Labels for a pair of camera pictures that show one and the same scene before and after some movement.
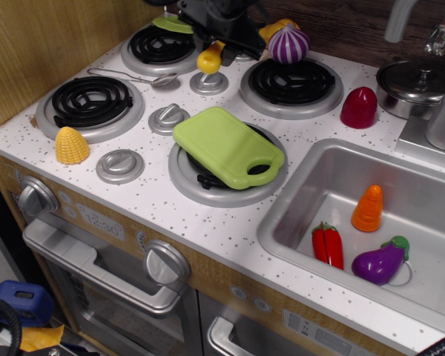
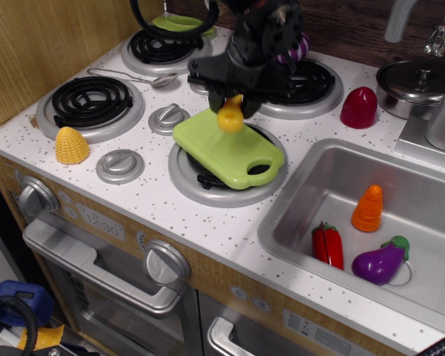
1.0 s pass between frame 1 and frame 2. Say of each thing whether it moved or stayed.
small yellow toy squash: moved
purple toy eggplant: stayed
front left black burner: stayed
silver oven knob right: stayed
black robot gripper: moved
